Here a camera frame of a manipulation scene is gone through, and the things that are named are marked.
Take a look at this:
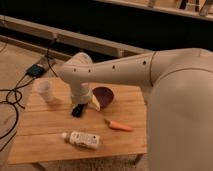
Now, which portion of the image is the orange carrot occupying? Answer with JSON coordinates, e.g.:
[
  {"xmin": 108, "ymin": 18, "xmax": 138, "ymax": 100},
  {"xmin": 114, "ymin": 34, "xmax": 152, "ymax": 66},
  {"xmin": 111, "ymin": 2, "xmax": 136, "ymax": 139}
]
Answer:
[{"xmin": 105, "ymin": 119, "xmax": 132, "ymax": 132}]

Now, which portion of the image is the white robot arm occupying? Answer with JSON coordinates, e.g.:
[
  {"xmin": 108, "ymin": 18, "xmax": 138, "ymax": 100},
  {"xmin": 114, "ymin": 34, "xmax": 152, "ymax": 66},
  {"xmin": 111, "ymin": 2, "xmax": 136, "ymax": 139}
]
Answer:
[{"xmin": 59, "ymin": 48, "xmax": 213, "ymax": 171}]

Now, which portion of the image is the yellow banana piece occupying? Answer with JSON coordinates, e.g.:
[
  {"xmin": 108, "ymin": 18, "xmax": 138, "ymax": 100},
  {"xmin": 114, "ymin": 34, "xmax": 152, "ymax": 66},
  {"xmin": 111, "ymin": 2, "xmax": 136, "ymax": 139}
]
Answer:
[{"xmin": 88, "ymin": 95, "xmax": 100, "ymax": 111}]

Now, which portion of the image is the dark purple bowl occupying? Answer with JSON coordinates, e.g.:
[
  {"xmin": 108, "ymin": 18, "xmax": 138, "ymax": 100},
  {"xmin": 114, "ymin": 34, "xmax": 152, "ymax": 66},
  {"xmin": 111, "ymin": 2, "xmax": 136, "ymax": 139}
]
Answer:
[{"xmin": 93, "ymin": 87, "xmax": 114, "ymax": 108}]

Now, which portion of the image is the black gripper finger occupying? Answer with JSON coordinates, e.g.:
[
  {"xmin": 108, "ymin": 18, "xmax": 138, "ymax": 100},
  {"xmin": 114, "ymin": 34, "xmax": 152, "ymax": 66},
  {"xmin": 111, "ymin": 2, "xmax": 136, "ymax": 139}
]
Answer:
[{"xmin": 72, "ymin": 104, "xmax": 86, "ymax": 118}]

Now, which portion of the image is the white plastic bottle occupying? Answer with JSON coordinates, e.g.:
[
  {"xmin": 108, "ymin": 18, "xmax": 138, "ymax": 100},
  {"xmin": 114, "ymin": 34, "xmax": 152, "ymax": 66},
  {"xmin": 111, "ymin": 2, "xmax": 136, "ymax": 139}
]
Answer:
[{"xmin": 62, "ymin": 131, "xmax": 100, "ymax": 150}]

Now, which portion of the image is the white ceramic cup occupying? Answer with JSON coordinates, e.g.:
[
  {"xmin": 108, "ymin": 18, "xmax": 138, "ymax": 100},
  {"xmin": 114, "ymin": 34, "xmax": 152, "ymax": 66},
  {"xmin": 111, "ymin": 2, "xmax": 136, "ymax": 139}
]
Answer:
[{"xmin": 35, "ymin": 80, "xmax": 54, "ymax": 103}]

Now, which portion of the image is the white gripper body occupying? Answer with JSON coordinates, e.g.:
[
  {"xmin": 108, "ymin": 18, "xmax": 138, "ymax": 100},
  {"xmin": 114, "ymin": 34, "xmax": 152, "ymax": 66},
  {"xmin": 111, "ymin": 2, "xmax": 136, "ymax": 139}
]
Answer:
[{"xmin": 70, "ymin": 83, "xmax": 92, "ymax": 104}]

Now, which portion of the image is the wooden table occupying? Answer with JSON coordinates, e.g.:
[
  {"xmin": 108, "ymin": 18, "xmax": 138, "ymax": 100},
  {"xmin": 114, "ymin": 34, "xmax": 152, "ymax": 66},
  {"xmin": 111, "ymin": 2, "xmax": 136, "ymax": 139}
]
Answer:
[{"xmin": 8, "ymin": 78, "xmax": 147, "ymax": 164}]

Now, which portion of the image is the black power adapter left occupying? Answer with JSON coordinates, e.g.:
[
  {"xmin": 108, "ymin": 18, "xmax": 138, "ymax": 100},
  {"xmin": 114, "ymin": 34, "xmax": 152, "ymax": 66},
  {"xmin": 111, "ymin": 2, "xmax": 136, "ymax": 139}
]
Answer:
[{"xmin": 26, "ymin": 64, "xmax": 45, "ymax": 78}]

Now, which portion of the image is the black cable left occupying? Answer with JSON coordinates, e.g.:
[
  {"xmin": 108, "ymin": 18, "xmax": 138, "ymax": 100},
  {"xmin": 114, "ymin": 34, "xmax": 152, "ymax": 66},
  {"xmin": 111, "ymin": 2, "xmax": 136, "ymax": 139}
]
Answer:
[{"xmin": 0, "ymin": 38, "xmax": 59, "ymax": 153}]

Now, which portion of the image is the long wooden beam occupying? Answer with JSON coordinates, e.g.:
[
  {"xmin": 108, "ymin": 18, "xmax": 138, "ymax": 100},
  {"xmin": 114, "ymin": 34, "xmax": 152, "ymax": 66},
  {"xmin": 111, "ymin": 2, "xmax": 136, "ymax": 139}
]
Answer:
[{"xmin": 0, "ymin": 15, "xmax": 148, "ymax": 57}]

